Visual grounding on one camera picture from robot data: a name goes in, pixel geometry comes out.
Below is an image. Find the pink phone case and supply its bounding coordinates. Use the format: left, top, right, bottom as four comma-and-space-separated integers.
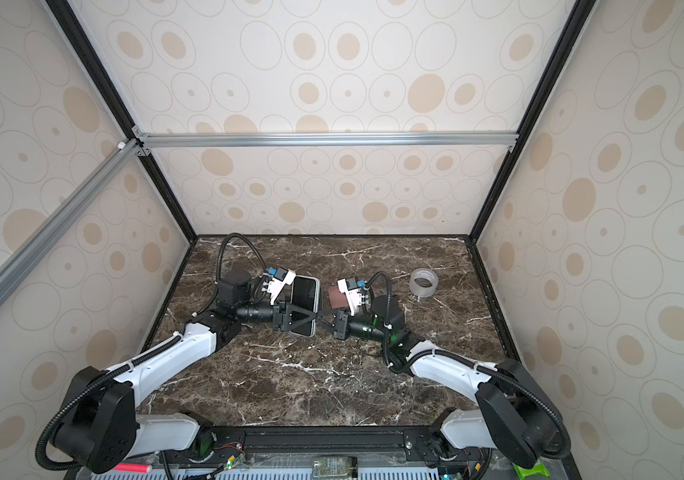
328, 285, 349, 309

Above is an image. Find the phone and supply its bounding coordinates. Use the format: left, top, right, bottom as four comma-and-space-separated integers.
290, 275, 321, 313

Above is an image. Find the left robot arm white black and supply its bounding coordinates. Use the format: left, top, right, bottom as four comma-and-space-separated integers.
35, 268, 321, 473

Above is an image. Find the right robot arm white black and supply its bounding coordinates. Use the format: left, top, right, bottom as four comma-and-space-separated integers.
325, 293, 572, 469

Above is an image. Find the clear tape roll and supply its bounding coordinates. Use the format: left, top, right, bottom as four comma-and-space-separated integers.
409, 268, 439, 301

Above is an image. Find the small circuit board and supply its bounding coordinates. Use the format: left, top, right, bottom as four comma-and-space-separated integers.
311, 455, 358, 480

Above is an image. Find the pink marker pen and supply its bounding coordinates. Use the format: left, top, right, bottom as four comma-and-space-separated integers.
114, 463, 153, 474

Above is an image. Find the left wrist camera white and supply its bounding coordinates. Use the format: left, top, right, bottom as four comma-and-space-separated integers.
262, 267, 296, 305

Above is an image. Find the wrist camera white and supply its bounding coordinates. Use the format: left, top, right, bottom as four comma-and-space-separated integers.
337, 277, 366, 316
262, 267, 296, 305

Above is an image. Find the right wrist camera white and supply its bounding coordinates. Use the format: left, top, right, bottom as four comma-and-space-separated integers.
337, 277, 366, 316

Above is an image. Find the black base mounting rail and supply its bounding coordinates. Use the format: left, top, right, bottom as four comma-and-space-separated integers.
65, 423, 583, 480

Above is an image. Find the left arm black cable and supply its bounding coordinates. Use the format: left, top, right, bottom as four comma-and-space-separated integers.
34, 232, 271, 472

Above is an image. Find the horizontal aluminium rail back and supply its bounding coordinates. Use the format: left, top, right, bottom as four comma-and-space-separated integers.
138, 131, 519, 148

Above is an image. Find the diagonal aluminium rail left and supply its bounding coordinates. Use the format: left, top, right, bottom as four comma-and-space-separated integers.
0, 139, 140, 307

